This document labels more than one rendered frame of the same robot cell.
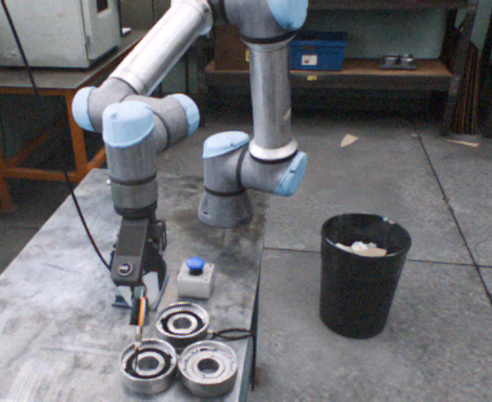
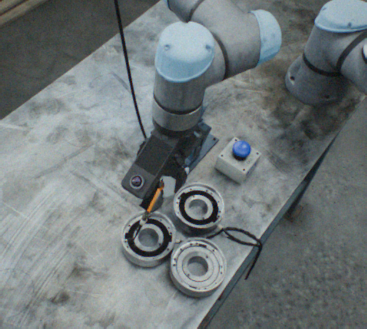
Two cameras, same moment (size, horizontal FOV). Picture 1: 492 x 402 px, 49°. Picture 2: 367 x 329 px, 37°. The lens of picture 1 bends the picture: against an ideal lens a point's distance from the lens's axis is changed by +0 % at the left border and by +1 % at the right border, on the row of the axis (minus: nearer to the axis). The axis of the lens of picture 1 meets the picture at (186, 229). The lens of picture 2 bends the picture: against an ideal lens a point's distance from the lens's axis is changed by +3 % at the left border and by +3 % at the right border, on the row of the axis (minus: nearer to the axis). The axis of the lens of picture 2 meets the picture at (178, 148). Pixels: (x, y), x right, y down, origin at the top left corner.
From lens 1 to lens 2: 35 cm
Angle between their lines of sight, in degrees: 25
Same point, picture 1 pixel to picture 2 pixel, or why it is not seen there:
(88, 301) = (133, 136)
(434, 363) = not seen: outside the picture
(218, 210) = (305, 83)
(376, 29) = not seen: outside the picture
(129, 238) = (153, 153)
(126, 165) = (168, 94)
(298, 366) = (340, 222)
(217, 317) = (237, 209)
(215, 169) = (320, 43)
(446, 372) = not seen: outside the picture
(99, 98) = not seen: outside the picture
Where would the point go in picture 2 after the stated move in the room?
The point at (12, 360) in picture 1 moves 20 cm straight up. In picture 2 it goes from (43, 173) to (32, 110)
